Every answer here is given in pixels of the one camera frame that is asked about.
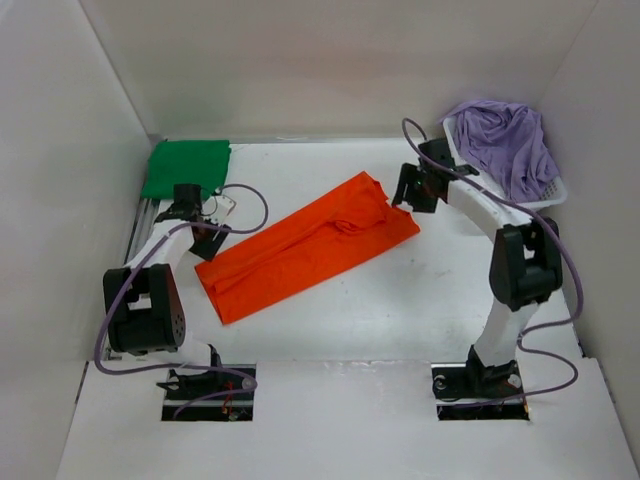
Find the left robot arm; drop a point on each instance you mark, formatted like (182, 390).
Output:
(150, 318)

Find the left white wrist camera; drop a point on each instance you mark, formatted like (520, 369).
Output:
(223, 207)

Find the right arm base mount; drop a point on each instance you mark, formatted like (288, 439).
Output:
(461, 395)

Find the white plastic laundry basket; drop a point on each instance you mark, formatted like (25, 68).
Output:
(555, 192)

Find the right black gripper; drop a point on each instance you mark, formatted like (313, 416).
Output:
(409, 174)

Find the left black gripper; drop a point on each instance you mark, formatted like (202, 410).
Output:
(208, 249)

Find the lavender t shirt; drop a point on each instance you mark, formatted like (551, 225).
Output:
(505, 140)

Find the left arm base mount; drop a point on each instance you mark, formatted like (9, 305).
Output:
(206, 397)

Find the orange t shirt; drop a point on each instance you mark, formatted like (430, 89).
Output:
(346, 227)

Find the green t shirt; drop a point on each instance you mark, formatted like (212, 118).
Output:
(201, 162)

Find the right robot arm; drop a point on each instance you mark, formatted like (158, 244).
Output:
(525, 269)

